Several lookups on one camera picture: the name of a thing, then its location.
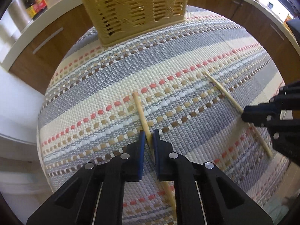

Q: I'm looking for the white kitchen countertop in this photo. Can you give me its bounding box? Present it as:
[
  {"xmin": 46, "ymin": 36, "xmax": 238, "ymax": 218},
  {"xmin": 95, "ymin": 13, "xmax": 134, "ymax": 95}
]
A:
[{"xmin": 0, "ymin": 0, "xmax": 299, "ymax": 73}]

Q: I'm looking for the wooden base cabinet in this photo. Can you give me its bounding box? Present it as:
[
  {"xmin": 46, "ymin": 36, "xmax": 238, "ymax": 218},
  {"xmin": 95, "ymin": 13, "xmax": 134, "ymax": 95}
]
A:
[{"xmin": 8, "ymin": 0, "xmax": 300, "ymax": 94}]

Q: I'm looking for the yellow plastic utensil basket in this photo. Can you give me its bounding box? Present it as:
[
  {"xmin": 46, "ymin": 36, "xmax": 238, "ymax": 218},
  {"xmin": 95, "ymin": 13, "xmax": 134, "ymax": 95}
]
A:
[{"xmin": 74, "ymin": 0, "xmax": 191, "ymax": 48}]

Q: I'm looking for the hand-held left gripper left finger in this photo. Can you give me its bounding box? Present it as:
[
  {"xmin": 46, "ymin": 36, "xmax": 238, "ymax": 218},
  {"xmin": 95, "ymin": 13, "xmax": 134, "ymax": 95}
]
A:
[{"xmin": 26, "ymin": 130, "xmax": 147, "ymax": 225}]

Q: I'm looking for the steel thermos flask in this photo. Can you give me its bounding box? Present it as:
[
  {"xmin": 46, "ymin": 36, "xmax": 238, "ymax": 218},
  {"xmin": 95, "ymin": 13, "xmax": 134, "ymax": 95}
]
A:
[{"xmin": 3, "ymin": 0, "xmax": 31, "ymax": 33}]

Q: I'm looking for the dark soy sauce bottle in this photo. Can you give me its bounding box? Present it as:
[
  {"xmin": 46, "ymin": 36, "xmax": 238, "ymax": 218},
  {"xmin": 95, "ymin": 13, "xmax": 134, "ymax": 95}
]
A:
[{"xmin": 20, "ymin": 0, "xmax": 48, "ymax": 20}]

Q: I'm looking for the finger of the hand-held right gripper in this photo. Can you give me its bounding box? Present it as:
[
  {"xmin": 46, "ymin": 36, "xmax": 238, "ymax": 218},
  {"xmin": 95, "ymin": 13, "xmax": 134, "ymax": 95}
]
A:
[
  {"xmin": 241, "ymin": 112, "xmax": 279, "ymax": 128},
  {"xmin": 243, "ymin": 101, "xmax": 285, "ymax": 116}
]

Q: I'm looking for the long metal drawer handle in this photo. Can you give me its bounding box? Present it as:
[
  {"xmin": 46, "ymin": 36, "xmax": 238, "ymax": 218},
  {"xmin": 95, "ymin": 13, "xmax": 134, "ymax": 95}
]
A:
[{"xmin": 32, "ymin": 27, "xmax": 64, "ymax": 54}]

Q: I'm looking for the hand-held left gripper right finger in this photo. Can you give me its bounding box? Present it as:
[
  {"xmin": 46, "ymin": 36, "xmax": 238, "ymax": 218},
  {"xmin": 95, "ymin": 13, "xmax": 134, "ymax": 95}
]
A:
[{"xmin": 153, "ymin": 128, "xmax": 273, "ymax": 225}]

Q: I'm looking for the striped woven mat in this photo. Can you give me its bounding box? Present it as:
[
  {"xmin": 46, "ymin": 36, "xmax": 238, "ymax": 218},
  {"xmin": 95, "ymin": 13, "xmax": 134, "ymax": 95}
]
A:
[{"xmin": 37, "ymin": 6, "xmax": 287, "ymax": 225}]

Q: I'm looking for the wooden chopstick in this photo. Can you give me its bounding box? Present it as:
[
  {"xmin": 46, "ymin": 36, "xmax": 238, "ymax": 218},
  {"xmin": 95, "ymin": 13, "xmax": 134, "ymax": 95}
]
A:
[
  {"xmin": 132, "ymin": 92, "xmax": 177, "ymax": 216},
  {"xmin": 203, "ymin": 71, "xmax": 273, "ymax": 158}
]

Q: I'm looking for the short metal cabinet handle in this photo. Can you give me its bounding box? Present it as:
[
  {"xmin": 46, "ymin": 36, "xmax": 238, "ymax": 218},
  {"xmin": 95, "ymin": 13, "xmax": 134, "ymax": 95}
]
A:
[{"xmin": 269, "ymin": 23, "xmax": 285, "ymax": 40}]

